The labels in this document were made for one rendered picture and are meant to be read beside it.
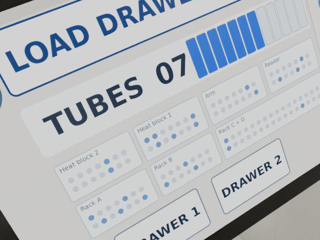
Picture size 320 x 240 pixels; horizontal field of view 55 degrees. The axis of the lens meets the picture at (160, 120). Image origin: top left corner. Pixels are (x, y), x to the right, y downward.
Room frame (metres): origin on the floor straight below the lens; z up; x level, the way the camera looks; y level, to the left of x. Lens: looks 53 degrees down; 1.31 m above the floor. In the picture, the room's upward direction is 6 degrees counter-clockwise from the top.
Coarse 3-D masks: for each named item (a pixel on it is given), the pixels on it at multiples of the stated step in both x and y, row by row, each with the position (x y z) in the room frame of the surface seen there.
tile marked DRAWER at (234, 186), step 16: (272, 144) 0.17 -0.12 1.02; (240, 160) 0.15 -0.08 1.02; (256, 160) 0.16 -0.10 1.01; (272, 160) 0.16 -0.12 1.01; (224, 176) 0.14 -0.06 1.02; (240, 176) 0.14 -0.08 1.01; (256, 176) 0.14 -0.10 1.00; (272, 176) 0.15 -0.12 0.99; (224, 192) 0.13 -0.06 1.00; (240, 192) 0.13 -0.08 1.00; (256, 192) 0.13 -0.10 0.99; (224, 208) 0.12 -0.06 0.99
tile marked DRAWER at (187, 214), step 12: (192, 192) 0.13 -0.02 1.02; (168, 204) 0.12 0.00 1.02; (180, 204) 0.12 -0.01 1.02; (192, 204) 0.12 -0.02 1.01; (156, 216) 0.11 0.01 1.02; (168, 216) 0.11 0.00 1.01; (180, 216) 0.11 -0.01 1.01; (192, 216) 0.11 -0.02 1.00; (204, 216) 0.11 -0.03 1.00; (132, 228) 0.10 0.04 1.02; (144, 228) 0.10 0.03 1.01; (156, 228) 0.10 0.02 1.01; (168, 228) 0.10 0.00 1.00; (180, 228) 0.10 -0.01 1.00; (192, 228) 0.10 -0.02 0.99; (204, 228) 0.10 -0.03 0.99
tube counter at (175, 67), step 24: (288, 0) 0.28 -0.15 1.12; (216, 24) 0.24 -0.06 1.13; (240, 24) 0.25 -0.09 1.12; (264, 24) 0.26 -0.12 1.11; (288, 24) 0.26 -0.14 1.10; (168, 48) 0.22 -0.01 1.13; (192, 48) 0.22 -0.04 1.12; (216, 48) 0.23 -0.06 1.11; (240, 48) 0.23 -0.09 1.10; (264, 48) 0.24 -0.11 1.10; (168, 72) 0.20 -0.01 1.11; (192, 72) 0.21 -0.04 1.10; (216, 72) 0.21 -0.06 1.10; (168, 96) 0.19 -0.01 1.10
